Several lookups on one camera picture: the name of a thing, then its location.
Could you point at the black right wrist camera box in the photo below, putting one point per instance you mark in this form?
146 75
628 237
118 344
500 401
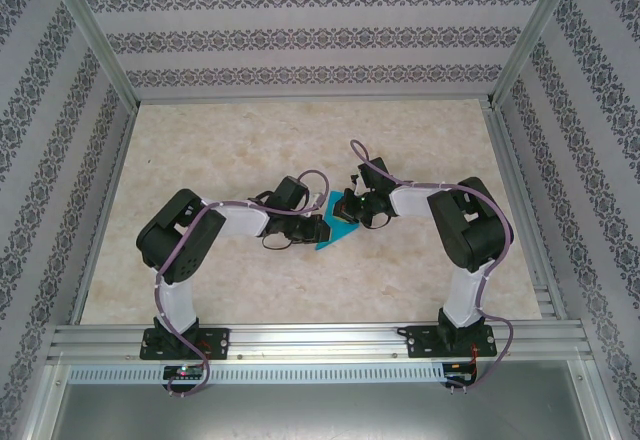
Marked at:
374 172

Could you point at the teal cloth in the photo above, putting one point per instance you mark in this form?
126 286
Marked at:
340 234

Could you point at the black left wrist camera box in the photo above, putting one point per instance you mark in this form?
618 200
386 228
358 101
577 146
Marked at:
290 192

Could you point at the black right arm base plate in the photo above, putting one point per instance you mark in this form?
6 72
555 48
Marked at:
420 342

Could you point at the aluminium frame post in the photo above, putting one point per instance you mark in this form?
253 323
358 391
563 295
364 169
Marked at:
534 30
94 30

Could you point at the aluminium mounting rail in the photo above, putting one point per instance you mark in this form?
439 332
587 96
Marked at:
320 342

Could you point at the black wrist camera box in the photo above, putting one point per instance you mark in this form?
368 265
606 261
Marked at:
374 172
290 192

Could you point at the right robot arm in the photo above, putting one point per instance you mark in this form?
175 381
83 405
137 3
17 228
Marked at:
410 200

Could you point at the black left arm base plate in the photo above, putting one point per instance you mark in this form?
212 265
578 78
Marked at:
215 342

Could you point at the small circuit board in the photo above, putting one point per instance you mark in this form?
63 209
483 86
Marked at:
457 375
182 372

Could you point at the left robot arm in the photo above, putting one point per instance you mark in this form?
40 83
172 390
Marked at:
240 220

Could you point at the aluminium frame cross beam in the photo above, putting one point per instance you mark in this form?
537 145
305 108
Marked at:
310 99

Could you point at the aluminium frame side rail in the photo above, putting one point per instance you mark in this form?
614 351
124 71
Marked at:
103 210
507 160

